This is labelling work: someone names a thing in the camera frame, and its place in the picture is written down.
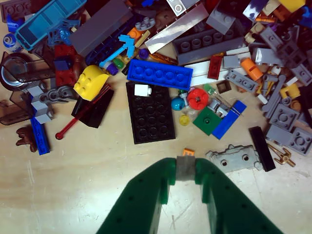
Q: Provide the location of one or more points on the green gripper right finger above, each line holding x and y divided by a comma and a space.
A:
231, 209

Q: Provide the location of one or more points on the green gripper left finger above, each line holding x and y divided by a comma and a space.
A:
141, 202

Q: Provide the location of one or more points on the grey Lego plate with holes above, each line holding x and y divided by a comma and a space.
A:
234, 158

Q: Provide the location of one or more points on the black long Lego tile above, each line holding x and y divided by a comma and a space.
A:
262, 148

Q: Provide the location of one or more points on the small orange Lego piece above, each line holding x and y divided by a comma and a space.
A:
189, 152

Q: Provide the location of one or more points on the gold Lego piece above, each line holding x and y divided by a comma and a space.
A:
284, 156

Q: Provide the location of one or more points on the large black Lego plate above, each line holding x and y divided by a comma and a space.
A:
151, 117

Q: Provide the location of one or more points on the blue Lego tile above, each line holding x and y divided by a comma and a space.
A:
229, 120

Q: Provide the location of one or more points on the small yellow round Lego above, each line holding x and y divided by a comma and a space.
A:
184, 120

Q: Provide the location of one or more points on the green square Lego tile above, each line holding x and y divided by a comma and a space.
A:
206, 120

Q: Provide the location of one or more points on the grey square Lego plate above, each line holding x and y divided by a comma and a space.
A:
301, 141
284, 118

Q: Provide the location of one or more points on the black Lego slope brick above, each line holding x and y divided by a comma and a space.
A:
95, 112

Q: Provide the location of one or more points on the teal Lego ball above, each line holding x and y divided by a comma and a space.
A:
176, 104

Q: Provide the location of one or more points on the red Lego rod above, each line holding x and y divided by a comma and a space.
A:
68, 128

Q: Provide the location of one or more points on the small white Lego brick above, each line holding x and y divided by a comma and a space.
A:
141, 90

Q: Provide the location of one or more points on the red round Lego piece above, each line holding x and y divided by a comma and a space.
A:
197, 98

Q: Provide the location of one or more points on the grey Lego liftarm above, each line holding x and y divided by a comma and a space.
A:
275, 97

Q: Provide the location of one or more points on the blue Lego technic beam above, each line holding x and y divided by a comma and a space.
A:
40, 136

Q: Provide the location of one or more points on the transparent green Lego stud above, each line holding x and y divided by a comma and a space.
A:
209, 89

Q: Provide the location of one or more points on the brown square Lego piece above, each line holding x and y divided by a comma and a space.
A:
223, 87

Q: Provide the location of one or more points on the blue Lego plate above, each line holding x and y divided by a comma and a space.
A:
159, 74

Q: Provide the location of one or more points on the narrow grey Lego plate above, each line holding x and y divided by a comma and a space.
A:
241, 80

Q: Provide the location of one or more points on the yellow curved Lego brick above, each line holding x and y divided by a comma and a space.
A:
90, 83

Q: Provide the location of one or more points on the yellow Lego piece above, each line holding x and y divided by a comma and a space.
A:
291, 91

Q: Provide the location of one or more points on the small purple Lego piece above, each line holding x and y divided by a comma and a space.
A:
112, 69

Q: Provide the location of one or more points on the grey Lego technic assembly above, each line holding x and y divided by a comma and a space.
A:
41, 107

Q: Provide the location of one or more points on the small green Lego piece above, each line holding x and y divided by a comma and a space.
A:
118, 63

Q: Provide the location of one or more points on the orange Lego brick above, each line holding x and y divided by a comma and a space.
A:
252, 69

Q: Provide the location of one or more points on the white long Lego tile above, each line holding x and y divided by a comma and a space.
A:
200, 70

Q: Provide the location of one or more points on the small dark red Lego plate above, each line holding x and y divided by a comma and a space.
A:
215, 67

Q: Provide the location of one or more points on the purple round Lego piece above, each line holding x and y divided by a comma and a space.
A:
143, 54

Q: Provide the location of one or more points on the dark red Lego brick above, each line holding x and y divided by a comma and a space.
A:
63, 73

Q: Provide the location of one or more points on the smoke transparent Lego panel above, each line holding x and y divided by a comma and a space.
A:
14, 109

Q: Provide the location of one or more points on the light blue Lego pickaxe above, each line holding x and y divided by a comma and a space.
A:
126, 45

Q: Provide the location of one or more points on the dark grey Lego plate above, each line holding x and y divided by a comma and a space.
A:
207, 48

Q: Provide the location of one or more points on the tan Lego bar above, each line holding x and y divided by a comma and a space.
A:
142, 39

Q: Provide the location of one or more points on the silver long Lego tile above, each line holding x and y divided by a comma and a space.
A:
178, 28

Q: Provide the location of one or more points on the grey round Lego plate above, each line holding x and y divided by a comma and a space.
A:
145, 24

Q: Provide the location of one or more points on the large grey Lego slope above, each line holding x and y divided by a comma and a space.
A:
102, 26

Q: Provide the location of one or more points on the clear round Lego dish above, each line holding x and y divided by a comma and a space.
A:
12, 73

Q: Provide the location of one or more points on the teal Lego container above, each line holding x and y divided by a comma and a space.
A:
48, 22

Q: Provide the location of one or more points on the white and blue Lego head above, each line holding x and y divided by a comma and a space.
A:
11, 41

